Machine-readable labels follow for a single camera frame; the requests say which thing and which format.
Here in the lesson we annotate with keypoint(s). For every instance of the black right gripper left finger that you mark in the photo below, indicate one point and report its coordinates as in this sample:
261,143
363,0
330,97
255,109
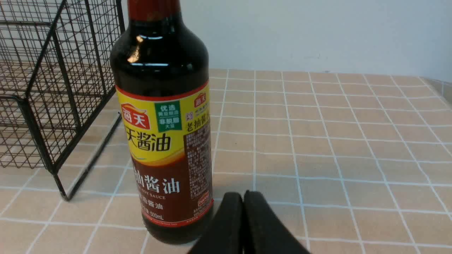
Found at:
223,234

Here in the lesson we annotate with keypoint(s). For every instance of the brown-label soy sauce bottle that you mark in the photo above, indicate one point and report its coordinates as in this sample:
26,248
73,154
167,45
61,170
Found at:
161,75

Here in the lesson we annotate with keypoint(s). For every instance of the black wire mesh rack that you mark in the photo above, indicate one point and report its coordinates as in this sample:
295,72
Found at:
55,80

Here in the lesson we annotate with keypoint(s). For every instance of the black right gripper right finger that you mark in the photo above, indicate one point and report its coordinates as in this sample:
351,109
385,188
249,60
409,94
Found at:
264,233

